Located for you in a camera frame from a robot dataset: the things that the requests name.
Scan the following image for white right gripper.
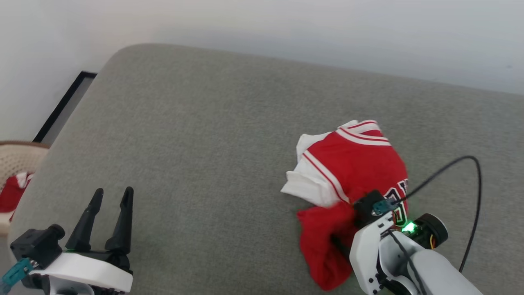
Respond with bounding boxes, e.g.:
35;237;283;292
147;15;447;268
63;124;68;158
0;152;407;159
330;212;410;295

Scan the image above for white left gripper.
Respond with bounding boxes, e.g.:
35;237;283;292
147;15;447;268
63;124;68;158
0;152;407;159
29;186;135;295

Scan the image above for red white basketball jersey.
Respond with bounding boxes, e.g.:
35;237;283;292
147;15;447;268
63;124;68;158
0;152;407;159
280;119;410;292

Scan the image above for red white garment in basket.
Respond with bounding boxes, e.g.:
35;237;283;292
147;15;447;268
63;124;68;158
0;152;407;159
0;172;35;222

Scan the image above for beige woven laundry basket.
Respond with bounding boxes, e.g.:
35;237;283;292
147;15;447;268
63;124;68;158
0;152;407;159
0;140;51;237

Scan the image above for grey fabric sofa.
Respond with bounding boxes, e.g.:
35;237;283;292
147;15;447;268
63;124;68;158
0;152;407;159
7;43;524;295

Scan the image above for teal right cable connector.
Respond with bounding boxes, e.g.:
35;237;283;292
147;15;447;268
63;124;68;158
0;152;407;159
372;199;397;216

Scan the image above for teal cable connector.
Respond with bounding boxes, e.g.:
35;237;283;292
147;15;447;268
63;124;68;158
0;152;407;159
372;199;397;216
0;258;33;295

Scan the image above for teal left cable connector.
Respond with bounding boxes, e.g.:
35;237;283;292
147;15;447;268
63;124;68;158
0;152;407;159
0;258;33;295

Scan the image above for black floor frame strip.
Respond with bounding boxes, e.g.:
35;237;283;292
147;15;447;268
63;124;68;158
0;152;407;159
32;70;98;144

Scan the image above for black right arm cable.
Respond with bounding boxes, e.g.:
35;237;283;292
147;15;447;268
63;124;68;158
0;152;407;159
392;155;483;274

